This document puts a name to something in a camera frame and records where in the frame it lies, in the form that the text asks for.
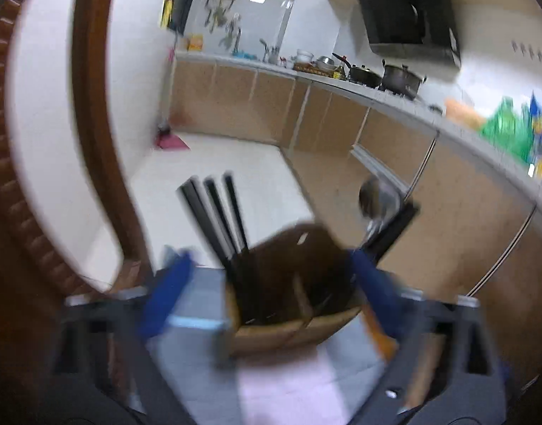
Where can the stacked white bowls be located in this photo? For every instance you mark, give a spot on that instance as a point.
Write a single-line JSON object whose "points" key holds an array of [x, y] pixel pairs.
{"points": [[305, 56]]}

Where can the carved wooden chair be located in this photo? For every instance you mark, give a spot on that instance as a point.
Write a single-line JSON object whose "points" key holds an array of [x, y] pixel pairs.
{"points": [[98, 119]]}

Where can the black range hood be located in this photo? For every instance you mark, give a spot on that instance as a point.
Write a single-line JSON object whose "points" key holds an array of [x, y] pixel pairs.
{"points": [[403, 13]]}

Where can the grey pink patterned cloth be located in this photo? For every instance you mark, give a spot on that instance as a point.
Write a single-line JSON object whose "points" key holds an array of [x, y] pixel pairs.
{"points": [[275, 389]]}

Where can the orange plastic bag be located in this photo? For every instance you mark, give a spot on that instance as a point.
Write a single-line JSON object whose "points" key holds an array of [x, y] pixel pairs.
{"points": [[463, 113]]}

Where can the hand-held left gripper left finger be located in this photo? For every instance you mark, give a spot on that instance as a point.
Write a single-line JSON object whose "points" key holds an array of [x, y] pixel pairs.
{"points": [[166, 292]]}

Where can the blue basin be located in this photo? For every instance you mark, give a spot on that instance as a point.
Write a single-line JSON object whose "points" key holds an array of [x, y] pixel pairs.
{"points": [[245, 55]]}

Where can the chrome sink faucet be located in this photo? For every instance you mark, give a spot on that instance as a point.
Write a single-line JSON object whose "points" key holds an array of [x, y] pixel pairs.
{"points": [[236, 40]]}

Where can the bundle of black chopsticks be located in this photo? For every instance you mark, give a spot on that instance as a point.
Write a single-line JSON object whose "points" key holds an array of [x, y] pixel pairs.
{"points": [[237, 212]]}

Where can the chrome pull-out tap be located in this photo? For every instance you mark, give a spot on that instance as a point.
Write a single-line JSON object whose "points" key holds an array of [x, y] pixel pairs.
{"points": [[270, 53]]}

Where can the black wok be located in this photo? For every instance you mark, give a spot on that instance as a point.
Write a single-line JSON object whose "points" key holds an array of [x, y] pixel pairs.
{"points": [[364, 75]]}

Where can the yellow box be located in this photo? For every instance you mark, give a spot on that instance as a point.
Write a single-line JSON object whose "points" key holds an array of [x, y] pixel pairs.
{"points": [[195, 43]]}

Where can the blue snack bag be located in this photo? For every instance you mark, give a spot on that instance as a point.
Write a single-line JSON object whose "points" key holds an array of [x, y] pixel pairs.
{"points": [[541, 137]]}

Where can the black lidded cooking pot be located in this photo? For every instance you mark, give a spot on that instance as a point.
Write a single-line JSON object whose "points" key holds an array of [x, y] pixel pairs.
{"points": [[401, 82]]}

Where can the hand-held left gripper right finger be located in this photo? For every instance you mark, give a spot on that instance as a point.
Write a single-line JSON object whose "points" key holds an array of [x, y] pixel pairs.
{"points": [[377, 292]]}

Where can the pink floor mat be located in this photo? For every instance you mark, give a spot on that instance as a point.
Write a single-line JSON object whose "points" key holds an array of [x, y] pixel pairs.
{"points": [[172, 142]]}

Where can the row of wall hooks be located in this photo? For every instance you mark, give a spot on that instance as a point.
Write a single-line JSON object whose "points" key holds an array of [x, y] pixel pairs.
{"points": [[532, 52]]}

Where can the tan kitchen base cabinets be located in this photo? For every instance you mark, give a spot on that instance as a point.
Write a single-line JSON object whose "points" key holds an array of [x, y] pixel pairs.
{"points": [[465, 212]]}

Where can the stainless steel ladle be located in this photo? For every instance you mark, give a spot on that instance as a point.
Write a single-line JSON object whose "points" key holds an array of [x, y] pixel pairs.
{"points": [[375, 197]]}

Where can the wooden slatted utensil holder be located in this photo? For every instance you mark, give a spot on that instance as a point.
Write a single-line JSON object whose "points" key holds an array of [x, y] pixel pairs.
{"points": [[275, 332]]}

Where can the green plastic bag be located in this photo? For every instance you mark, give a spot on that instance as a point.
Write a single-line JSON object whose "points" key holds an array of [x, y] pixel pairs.
{"points": [[508, 130]]}

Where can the steel bowl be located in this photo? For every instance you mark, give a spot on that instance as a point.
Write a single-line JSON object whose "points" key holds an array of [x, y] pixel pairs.
{"points": [[325, 62]]}

